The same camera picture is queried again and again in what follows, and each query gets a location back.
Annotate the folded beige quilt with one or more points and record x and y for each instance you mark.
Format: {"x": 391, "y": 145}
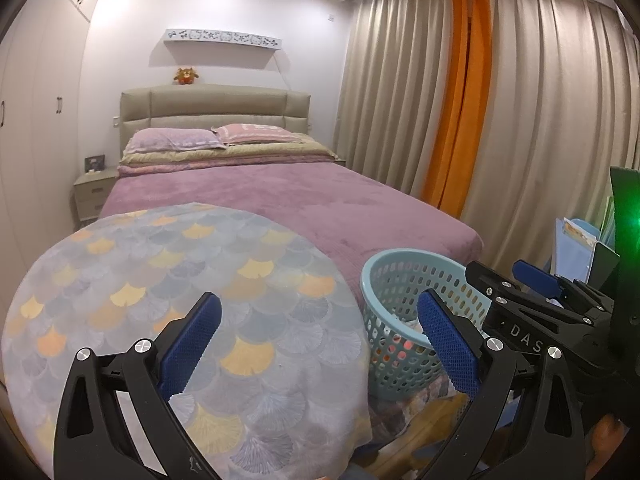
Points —
{"x": 225, "y": 157}

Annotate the beige padded headboard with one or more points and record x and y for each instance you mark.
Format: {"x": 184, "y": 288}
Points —
{"x": 215, "y": 105}

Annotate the beige curtain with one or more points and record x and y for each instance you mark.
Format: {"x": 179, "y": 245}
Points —
{"x": 550, "y": 110}

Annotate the blue file holder with papers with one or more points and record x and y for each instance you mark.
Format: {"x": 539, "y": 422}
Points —
{"x": 575, "y": 250}

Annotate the beige nightstand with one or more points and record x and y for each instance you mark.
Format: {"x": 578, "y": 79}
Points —
{"x": 92, "y": 195}

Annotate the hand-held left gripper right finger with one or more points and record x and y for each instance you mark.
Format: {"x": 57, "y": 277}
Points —
{"x": 450, "y": 350}

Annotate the pink pillow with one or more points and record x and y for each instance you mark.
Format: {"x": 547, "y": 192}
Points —
{"x": 255, "y": 132}

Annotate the white patterned wall shelf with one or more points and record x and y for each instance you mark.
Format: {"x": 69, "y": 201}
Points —
{"x": 220, "y": 39}

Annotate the purple bed blanket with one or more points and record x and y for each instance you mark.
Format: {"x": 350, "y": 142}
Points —
{"x": 325, "y": 200}

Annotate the small photo frame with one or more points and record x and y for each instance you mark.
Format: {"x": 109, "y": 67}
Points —
{"x": 95, "y": 163}

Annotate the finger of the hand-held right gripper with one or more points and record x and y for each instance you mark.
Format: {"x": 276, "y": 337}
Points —
{"x": 520, "y": 320}
{"x": 537, "y": 276}

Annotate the orange plush toy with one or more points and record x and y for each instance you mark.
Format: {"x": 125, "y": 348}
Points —
{"x": 186, "y": 76}

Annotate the light blue plastic basket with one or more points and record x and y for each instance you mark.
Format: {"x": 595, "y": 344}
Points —
{"x": 395, "y": 280}

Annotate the purple pillow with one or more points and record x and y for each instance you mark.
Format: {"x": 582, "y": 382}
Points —
{"x": 170, "y": 139}

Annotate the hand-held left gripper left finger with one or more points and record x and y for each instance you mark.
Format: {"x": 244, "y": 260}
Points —
{"x": 192, "y": 347}

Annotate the person's right hand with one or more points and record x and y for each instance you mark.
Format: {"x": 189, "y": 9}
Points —
{"x": 610, "y": 435}

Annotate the orange curtain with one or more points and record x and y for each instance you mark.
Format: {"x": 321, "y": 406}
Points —
{"x": 462, "y": 95}

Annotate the round table with scale-pattern cloth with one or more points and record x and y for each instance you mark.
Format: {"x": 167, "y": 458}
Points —
{"x": 150, "y": 270}

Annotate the white wardrobe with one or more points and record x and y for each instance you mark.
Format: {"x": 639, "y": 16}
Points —
{"x": 35, "y": 110}

